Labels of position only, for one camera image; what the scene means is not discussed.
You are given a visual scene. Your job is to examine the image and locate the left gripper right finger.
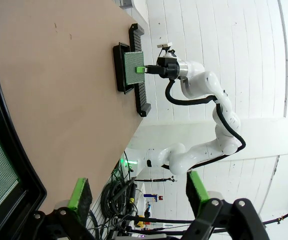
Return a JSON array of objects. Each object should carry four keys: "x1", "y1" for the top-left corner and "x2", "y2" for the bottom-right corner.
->
[{"x1": 183, "y1": 171, "x2": 270, "y2": 240}]

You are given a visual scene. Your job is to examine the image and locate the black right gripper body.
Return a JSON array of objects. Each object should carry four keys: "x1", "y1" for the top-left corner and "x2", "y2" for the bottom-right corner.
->
[{"x1": 156, "y1": 56, "x2": 181, "y2": 80}]

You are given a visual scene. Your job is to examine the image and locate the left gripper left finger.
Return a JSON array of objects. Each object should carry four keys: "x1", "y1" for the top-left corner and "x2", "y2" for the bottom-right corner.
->
[{"x1": 32, "y1": 177, "x2": 94, "y2": 240}]

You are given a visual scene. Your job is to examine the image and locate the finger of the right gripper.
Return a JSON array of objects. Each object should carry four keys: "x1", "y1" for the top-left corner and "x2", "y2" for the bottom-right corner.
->
[{"x1": 135, "y1": 64, "x2": 161, "y2": 75}]

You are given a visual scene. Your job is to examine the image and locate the black ESD tray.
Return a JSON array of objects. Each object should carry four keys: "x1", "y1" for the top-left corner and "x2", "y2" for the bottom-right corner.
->
[
  {"x1": 112, "y1": 41, "x2": 138, "y2": 95},
  {"x1": 0, "y1": 68, "x2": 48, "y2": 233}
]

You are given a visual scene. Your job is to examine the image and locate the black slotted board rack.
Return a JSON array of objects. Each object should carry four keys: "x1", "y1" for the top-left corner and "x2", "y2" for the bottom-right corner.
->
[{"x1": 128, "y1": 23, "x2": 152, "y2": 118}]

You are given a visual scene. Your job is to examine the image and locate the thin black tripod stand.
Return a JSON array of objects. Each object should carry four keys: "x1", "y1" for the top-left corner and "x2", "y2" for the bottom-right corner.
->
[{"x1": 133, "y1": 175, "x2": 178, "y2": 184}]

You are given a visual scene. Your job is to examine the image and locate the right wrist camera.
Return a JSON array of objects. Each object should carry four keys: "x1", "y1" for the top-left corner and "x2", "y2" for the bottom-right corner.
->
[{"x1": 156, "y1": 42, "x2": 178, "y2": 59}]

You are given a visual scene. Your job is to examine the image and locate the black cable bundle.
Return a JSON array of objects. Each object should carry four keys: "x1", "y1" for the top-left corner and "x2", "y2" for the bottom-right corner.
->
[{"x1": 100, "y1": 174, "x2": 141, "y2": 227}]

